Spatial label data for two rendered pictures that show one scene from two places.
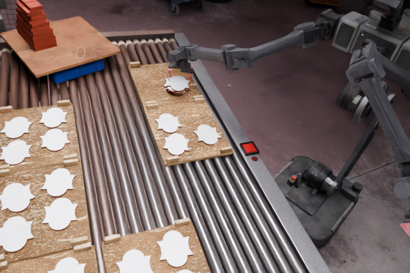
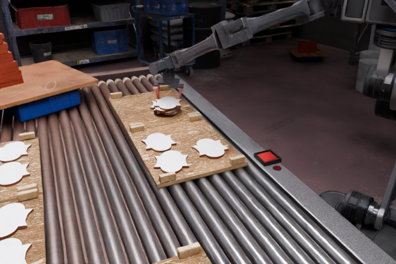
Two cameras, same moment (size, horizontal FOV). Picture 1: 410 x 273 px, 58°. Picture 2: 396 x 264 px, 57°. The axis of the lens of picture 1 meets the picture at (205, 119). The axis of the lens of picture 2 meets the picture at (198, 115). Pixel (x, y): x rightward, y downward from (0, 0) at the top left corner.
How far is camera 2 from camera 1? 0.55 m
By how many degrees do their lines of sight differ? 15
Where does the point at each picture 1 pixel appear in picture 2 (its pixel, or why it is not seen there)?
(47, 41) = (11, 77)
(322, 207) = not seen: hidden behind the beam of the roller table
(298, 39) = (302, 9)
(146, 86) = (130, 112)
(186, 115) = (181, 133)
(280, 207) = (329, 218)
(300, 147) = (324, 188)
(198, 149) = (201, 164)
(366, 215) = not seen: outside the picture
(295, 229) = (360, 244)
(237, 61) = (233, 37)
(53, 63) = (16, 96)
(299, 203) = not seen: hidden behind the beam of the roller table
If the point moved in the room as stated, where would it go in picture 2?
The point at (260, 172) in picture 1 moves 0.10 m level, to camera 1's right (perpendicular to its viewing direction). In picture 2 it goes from (289, 181) to (318, 181)
